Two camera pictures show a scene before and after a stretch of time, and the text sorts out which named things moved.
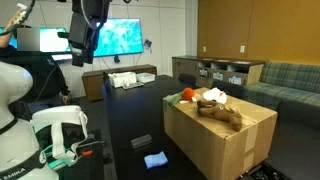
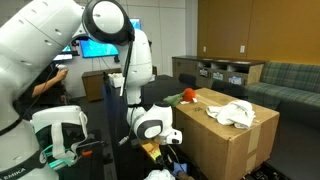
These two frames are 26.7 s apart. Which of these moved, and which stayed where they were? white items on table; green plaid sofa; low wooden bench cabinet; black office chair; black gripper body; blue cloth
Moved: blue cloth; black gripper body
Stayed: low wooden bench cabinet; green plaid sofa; black office chair; white items on table
